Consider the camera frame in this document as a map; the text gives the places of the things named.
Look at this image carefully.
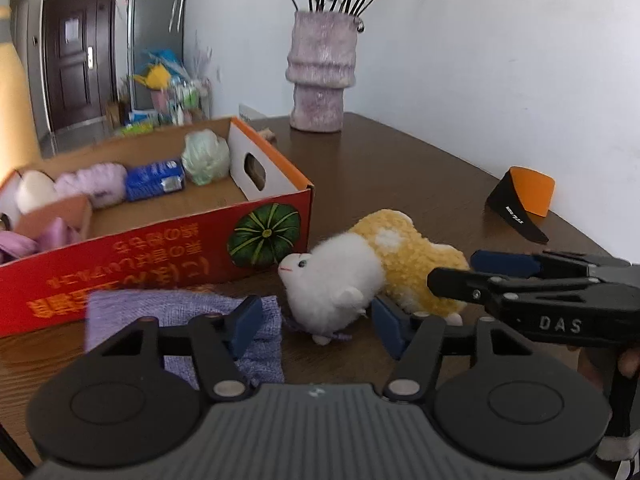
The white board leaning wall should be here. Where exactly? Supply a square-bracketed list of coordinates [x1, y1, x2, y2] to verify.
[239, 103, 266, 122]

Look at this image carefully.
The wire storage rack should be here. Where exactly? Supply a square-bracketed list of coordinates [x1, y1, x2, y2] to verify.
[164, 77, 209, 126]

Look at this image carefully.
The lilac fluffy headband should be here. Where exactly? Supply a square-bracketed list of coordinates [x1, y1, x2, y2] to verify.
[54, 162, 127, 209]

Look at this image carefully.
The person right hand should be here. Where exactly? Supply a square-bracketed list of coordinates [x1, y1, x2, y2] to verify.
[577, 348, 640, 390]

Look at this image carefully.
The white round sponge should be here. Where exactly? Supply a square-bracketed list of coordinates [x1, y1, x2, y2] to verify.
[15, 170, 58, 214]

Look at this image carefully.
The dark brown door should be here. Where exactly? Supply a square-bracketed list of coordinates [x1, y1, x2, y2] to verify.
[42, 0, 115, 131]

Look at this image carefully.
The yellow white plush toy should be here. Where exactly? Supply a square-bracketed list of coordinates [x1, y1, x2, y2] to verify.
[278, 209, 470, 346]

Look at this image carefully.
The green soft ball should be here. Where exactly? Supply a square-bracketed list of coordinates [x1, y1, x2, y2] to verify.
[181, 129, 230, 185]

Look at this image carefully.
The purple knit pouch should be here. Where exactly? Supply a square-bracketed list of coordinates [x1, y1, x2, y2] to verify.
[83, 288, 286, 391]

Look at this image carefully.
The orange black tape holder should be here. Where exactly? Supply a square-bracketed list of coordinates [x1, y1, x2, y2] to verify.
[486, 166, 555, 245]

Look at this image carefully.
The purple satin bow scrunchie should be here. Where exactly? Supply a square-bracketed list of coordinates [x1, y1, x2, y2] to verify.
[0, 217, 82, 263]

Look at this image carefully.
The red cardboard box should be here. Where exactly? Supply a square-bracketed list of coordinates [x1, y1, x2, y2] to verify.
[1, 117, 314, 336]

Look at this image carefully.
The purple textured vase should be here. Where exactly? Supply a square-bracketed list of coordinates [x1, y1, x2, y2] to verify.
[285, 11, 363, 133]

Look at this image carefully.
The yellow thermos jug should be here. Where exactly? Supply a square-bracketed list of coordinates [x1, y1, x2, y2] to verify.
[0, 6, 40, 182]

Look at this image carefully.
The red layered sponge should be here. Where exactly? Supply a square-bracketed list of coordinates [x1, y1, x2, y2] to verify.
[13, 195, 92, 240]

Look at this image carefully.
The yellow watering can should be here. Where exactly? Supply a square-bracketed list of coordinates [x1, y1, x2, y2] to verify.
[132, 64, 171, 91]

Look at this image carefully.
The brown cardboard carton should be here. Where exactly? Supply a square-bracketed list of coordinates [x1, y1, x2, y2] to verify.
[105, 101, 122, 130]

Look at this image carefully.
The grey refrigerator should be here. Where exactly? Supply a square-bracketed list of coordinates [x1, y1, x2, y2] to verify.
[127, 0, 186, 112]

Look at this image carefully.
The blue tissue pack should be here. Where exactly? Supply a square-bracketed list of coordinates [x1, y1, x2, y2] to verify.
[125, 158, 186, 202]

